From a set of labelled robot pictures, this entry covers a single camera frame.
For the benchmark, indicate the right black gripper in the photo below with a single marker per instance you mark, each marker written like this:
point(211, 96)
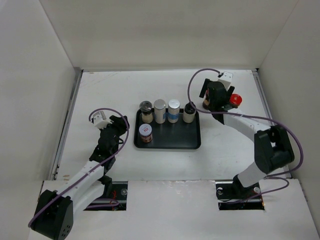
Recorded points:
point(228, 93)

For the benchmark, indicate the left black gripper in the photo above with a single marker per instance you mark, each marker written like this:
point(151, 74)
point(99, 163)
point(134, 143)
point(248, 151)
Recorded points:
point(120, 121)

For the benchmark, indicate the red-cap brown sauce jar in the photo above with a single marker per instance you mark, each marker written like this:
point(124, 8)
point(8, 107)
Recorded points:
point(206, 101)

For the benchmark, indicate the white-lid dark sauce jar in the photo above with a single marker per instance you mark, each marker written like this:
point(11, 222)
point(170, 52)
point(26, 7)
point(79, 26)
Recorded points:
point(146, 133)

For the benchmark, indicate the clear-top pepper grinder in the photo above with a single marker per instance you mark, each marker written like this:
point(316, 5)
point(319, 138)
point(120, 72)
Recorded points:
point(146, 111)

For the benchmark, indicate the red-cap orange spice jar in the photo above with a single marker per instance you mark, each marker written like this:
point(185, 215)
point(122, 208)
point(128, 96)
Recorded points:
point(235, 100)

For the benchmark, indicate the black-cap white bottle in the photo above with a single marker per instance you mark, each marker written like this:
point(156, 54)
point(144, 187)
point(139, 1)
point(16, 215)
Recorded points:
point(188, 113)

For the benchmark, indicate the silver-cap blue-label bottle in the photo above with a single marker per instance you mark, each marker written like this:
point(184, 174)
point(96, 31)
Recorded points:
point(173, 111)

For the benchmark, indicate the silver-cap white bottle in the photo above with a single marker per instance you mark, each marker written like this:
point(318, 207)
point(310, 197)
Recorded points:
point(160, 111)

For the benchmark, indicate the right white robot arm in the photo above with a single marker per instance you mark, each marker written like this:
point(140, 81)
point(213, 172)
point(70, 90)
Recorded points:
point(272, 147)

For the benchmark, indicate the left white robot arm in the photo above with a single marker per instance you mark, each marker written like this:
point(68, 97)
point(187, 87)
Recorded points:
point(56, 210)

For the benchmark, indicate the black rectangular tray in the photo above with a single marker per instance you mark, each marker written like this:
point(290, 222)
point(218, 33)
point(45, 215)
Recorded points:
point(170, 136)

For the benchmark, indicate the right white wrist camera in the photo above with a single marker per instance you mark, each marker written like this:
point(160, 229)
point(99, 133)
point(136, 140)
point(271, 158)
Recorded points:
point(226, 79)

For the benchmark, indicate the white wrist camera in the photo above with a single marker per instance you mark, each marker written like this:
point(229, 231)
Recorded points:
point(99, 120)
point(226, 79)

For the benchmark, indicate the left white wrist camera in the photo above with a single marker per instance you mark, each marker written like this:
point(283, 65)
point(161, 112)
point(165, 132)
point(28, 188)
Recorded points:
point(99, 120)

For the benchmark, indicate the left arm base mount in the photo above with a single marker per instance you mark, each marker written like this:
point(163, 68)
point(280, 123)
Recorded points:
point(114, 197)

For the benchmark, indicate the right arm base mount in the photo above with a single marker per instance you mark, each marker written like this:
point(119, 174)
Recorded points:
point(232, 196)

